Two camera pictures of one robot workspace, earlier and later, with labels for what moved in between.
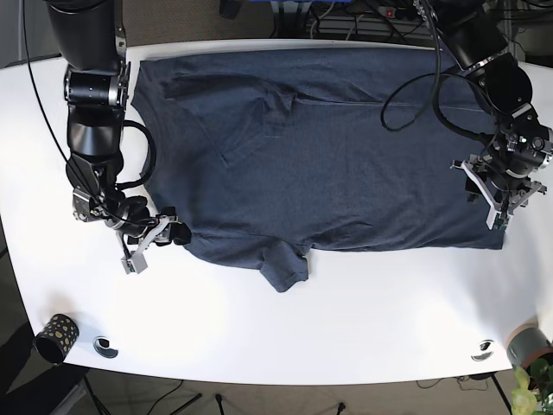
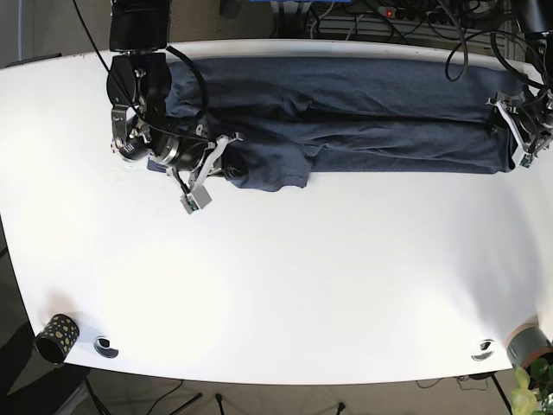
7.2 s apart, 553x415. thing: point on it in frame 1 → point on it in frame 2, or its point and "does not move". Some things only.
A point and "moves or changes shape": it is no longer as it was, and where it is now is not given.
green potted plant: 534,393 does not move
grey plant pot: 526,343 does not move
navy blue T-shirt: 285,154 moves or changes shape
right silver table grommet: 485,350 does not move
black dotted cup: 56,338 does not move
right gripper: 503,193 → 507,104
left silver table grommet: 102,346 does not move
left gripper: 163,228 → 195,194
